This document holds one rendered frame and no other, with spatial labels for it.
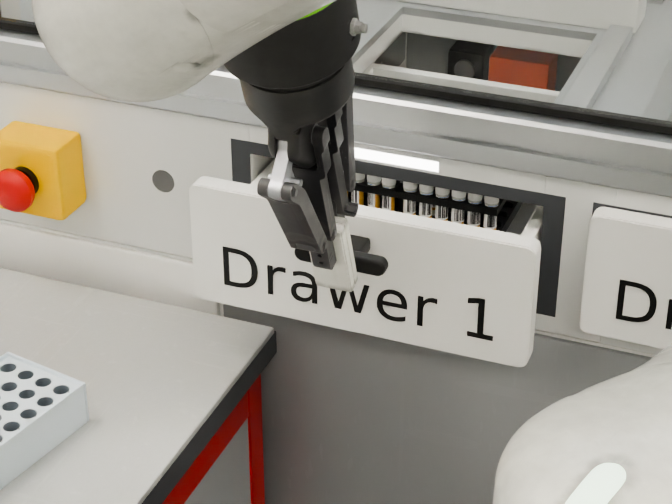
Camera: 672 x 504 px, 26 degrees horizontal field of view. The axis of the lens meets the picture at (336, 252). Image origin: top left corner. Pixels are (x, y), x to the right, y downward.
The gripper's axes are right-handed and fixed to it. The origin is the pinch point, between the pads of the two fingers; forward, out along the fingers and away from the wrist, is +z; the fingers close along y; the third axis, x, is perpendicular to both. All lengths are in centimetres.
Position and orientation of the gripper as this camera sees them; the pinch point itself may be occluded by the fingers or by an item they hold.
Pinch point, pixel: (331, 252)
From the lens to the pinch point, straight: 109.4
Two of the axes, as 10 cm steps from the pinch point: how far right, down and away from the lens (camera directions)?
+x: 9.3, 1.8, -3.2
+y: -3.4, 7.3, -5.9
